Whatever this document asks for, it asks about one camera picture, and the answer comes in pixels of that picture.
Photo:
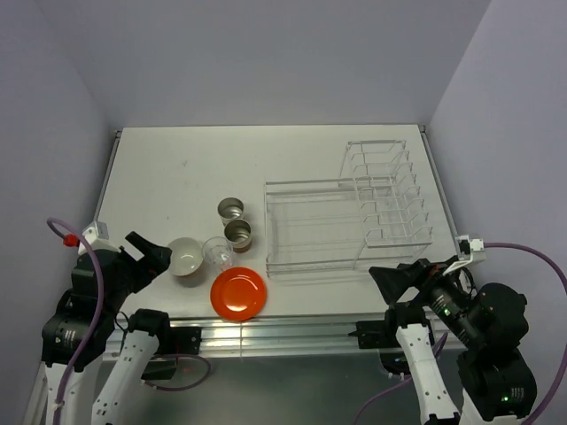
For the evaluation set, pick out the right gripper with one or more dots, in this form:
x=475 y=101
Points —
x=392 y=281

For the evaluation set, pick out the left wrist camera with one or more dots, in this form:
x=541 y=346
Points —
x=96 y=234

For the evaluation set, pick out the orange plate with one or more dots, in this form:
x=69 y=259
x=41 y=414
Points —
x=238 y=294

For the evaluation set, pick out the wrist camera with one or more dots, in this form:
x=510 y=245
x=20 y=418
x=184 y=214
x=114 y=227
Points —
x=472 y=251
x=96 y=234

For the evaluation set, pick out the aluminium front rail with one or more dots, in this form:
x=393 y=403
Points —
x=277 y=336

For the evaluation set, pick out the white ceramic bowl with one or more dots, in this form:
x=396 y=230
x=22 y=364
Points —
x=186 y=256

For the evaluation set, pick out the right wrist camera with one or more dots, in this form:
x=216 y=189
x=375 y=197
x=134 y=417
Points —
x=472 y=251

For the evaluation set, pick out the clear faceted glass tumbler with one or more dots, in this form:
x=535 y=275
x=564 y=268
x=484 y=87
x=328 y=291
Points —
x=218 y=252

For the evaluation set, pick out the steel cup brown base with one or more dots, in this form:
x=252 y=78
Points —
x=239 y=234

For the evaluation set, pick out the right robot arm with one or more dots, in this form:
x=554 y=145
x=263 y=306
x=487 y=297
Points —
x=497 y=385

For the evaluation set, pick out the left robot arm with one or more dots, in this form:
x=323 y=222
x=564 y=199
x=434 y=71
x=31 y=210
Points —
x=75 y=337

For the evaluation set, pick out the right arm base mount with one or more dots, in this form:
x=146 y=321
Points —
x=374 y=335

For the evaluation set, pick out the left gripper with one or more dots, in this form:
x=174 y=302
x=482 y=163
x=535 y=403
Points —
x=155 y=259

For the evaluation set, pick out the clear acrylic dish rack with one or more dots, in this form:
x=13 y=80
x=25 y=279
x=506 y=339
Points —
x=373 y=213

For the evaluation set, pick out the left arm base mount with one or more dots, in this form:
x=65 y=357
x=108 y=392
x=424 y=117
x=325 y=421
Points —
x=182 y=346

